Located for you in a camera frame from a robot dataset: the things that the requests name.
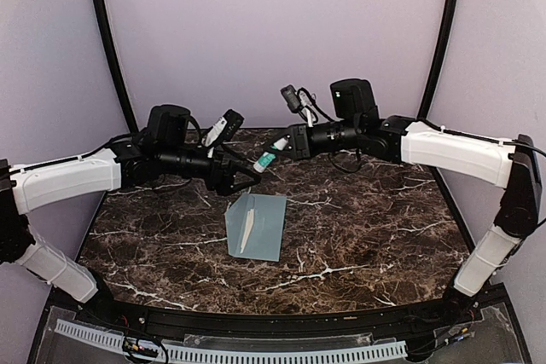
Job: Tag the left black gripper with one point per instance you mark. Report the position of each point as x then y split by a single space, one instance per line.
223 184

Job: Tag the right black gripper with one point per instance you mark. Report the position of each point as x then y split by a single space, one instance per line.
299 136

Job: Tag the white green glue stick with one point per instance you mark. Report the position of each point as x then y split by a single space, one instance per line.
264 161

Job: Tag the beige ornate letter paper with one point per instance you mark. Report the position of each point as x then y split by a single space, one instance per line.
247 229

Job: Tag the teal paper envelope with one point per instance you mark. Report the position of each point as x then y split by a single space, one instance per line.
265 240

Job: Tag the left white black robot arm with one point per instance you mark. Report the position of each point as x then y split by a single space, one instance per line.
125 161

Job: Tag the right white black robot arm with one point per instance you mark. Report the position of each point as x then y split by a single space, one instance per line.
507 164

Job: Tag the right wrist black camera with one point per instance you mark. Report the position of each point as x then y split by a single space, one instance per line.
290 96

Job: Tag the wrist black camera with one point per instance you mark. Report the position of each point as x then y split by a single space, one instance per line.
232 123
290 96

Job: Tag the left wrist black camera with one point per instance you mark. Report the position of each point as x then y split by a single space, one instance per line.
232 123

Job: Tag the black front rail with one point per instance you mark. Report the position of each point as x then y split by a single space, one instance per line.
411 320

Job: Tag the white slotted cable duct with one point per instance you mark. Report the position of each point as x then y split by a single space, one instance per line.
214 350

